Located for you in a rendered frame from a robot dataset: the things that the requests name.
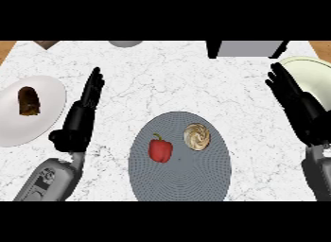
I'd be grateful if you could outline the grey and black appliance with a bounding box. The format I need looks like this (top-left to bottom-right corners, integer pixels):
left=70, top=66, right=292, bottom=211
left=205, top=41, right=291, bottom=60

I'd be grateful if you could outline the brown wooden object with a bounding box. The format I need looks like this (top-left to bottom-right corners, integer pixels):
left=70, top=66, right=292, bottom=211
left=32, top=41, right=62, bottom=51

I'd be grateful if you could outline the white oval plate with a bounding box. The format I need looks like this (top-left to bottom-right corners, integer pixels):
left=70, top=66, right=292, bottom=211
left=0, top=75, right=68, bottom=148

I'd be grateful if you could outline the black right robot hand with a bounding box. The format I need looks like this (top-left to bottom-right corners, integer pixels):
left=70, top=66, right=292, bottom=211
left=264, top=61, right=331, bottom=147

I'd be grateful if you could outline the beige swirled cupcake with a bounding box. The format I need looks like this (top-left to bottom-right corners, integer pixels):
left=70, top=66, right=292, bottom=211
left=183, top=122, right=212, bottom=152

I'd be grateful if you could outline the red bell pepper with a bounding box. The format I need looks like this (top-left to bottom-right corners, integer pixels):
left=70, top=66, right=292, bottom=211
left=146, top=132, right=174, bottom=164

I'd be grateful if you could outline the pale green bowl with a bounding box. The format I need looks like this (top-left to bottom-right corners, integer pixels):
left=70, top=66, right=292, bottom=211
left=277, top=56, right=331, bottom=143

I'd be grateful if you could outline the brown bread piece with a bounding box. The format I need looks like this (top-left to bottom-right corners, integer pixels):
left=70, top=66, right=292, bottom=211
left=16, top=86, right=41, bottom=117

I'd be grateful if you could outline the grey round object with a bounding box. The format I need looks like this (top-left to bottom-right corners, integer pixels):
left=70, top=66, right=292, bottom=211
left=107, top=41, right=143, bottom=48

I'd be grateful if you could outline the round grey placemat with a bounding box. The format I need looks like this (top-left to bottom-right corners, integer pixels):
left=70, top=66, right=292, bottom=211
left=127, top=111, right=233, bottom=202

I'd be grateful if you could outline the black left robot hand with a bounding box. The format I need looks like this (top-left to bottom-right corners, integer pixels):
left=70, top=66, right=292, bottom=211
left=47, top=66, right=106, bottom=153

